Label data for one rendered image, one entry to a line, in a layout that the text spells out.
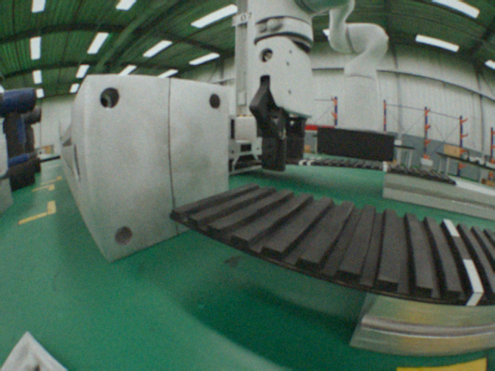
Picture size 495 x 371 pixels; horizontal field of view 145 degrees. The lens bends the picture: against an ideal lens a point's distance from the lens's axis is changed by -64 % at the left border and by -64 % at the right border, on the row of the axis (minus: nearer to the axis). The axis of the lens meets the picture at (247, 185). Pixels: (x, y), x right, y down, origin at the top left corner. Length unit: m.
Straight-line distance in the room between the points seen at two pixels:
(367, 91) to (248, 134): 0.48
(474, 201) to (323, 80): 8.18
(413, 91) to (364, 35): 7.39
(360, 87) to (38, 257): 0.76
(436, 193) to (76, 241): 0.33
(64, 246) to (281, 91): 0.24
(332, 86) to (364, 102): 7.50
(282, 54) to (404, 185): 0.19
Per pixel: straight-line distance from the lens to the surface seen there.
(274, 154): 0.25
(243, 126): 0.35
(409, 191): 0.24
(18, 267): 0.16
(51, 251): 0.16
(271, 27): 0.28
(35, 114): 0.77
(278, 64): 0.25
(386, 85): 8.07
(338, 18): 0.77
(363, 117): 0.70
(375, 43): 0.76
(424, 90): 8.26
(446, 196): 0.26
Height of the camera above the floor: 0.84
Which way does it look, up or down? 15 degrees down
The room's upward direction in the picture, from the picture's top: straight up
